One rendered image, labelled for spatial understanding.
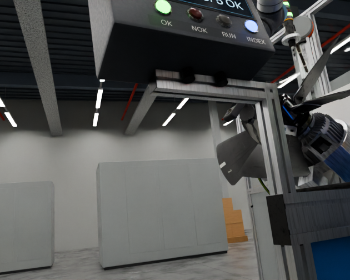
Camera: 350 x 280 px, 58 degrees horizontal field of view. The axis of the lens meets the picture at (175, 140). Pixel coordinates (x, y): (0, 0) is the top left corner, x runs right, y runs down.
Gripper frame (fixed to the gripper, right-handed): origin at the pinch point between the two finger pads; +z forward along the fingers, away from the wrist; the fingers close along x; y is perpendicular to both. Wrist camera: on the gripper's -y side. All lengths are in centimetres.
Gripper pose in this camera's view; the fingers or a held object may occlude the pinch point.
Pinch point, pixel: (261, 143)
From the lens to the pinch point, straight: 104.7
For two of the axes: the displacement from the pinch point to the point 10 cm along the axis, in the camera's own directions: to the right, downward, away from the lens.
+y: 8.3, -2.7, 4.8
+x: -4.3, 2.5, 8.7
